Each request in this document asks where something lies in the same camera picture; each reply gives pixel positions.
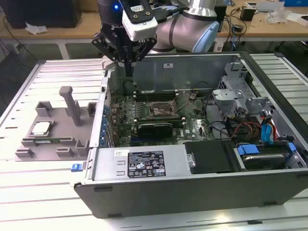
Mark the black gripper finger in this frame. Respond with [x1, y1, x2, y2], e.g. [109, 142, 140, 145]
[128, 38, 157, 77]
[90, 32, 129, 77]

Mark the metal socket cover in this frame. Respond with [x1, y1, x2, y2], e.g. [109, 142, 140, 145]
[176, 92, 191, 114]

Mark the silver CPU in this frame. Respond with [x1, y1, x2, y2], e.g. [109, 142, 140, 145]
[32, 122, 52, 135]

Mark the CPU socket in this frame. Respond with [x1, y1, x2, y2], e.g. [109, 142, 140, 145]
[149, 102, 177, 116]

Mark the white case latch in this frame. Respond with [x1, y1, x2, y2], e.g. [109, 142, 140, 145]
[101, 55, 116, 71]

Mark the wooden desk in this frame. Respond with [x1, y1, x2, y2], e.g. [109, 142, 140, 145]
[0, 4, 308, 61]

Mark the crumpled white paper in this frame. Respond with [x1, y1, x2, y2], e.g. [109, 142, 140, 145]
[25, 21, 48, 34]

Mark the large black box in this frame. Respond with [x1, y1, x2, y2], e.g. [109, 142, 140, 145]
[1, 0, 82, 29]

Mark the black graphics card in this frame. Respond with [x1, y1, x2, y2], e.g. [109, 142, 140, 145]
[137, 122, 173, 140]

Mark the silver metal drive cage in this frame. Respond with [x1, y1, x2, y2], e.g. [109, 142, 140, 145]
[211, 62, 276, 126]

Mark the green motherboard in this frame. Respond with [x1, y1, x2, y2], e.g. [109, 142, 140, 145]
[108, 89, 216, 147]

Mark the grey parts rack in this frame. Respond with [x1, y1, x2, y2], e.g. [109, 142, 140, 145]
[14, 86, 98, 162]

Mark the small black cube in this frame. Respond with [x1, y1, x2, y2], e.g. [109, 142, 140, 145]
[240, 7, 255, 22]

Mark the green RAM stick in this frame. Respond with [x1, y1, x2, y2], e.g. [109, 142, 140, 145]
[28, 137, 73, 145]

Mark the silver power supply with label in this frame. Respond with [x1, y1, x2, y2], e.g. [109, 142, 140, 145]
[91, 144, 197, 181]

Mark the black plastic drive cover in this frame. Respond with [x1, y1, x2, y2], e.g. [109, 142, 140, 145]
[184, 141, 234, 174]

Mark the crumpled clear plastic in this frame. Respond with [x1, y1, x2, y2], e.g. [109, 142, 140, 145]
[266, 7, 293, 25]

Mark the open black PC case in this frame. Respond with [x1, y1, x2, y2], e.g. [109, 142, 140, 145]
[69, 51, 308, 219]

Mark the hard disk in blue carrier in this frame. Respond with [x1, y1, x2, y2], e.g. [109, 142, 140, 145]
[234, 141, 297, 172]

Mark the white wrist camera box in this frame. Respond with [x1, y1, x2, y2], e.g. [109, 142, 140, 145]
[120, 0, 159, 42]

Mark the black camera cable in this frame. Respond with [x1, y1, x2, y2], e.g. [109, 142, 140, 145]
[156, 6, 191, 23]

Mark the red and yellow wire bundle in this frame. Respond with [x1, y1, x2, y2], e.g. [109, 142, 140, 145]
[231, 121, 263, 142]

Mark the blue flat data wire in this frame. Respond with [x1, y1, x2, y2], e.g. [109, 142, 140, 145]
[260, 109, 276, 145]

